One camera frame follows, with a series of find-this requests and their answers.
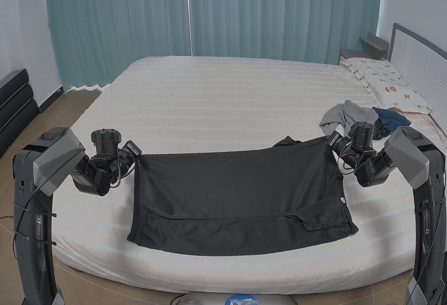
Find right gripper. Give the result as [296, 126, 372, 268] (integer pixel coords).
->
[325, 131, 352, 158]

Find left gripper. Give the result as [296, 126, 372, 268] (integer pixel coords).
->
[116, 139, 143, 177]

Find black T-shirt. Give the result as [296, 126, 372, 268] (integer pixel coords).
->
[126, 135, 359, 257]

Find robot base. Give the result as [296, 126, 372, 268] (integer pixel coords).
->
[173, 290, 292, 305]

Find grey garment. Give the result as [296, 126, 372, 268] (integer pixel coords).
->
[319, 99, 379, 137]

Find black shiny garment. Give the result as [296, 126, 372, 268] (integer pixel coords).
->
[372, 119, 390, 140]

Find dark blue garment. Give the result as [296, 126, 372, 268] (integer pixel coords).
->
[372, 106, 411, 131]

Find white printed pillow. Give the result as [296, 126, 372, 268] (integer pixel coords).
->
[344, 57, 433, 114]

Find bed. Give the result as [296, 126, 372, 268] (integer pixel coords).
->
[49, 23, 447, 295]

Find grey bedside table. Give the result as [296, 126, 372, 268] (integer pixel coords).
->
[339, 32, 390, 60]

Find black chest of drawers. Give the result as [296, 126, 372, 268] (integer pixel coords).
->
[0, 69, 39, 158]

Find blue-green curtain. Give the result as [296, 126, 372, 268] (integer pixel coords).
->
[45, 0, 193, 90]
[188, 0, 383, 65]

